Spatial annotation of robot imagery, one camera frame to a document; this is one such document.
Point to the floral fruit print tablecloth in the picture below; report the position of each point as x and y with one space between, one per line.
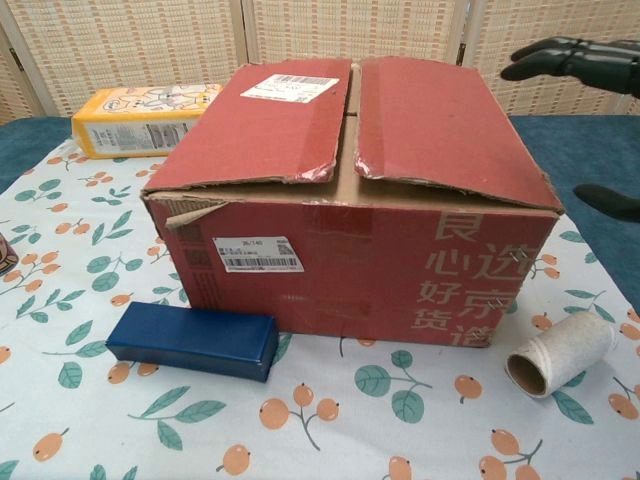
150 430

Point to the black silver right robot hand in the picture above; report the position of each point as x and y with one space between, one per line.
590 60

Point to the yellow cartoon tissue pack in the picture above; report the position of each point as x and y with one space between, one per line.
130 127

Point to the dark blue rectangular box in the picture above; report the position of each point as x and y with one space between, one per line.
190 340

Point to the woven bamboo folding screen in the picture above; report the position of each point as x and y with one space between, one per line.
125 45

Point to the white paper roll cardboard core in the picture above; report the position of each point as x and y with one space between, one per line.
565 350

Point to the patterned object at left edge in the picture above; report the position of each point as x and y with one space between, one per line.
6 255

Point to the red cardboard shipping box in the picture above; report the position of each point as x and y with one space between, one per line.
350 240

